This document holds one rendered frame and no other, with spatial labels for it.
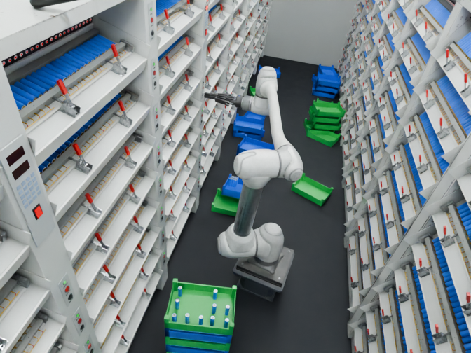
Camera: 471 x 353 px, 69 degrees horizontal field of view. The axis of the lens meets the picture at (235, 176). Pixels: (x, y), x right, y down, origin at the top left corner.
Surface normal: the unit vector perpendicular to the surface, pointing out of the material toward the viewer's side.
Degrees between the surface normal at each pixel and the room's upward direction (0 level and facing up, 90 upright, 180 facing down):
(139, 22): 90
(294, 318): 0
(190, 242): 0
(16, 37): 90
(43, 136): 19
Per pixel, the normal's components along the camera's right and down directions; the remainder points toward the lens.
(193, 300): 0.11, -0.76
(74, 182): 0.41, -0.65
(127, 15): -0.21, 0.62
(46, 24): 0.97, 0.22
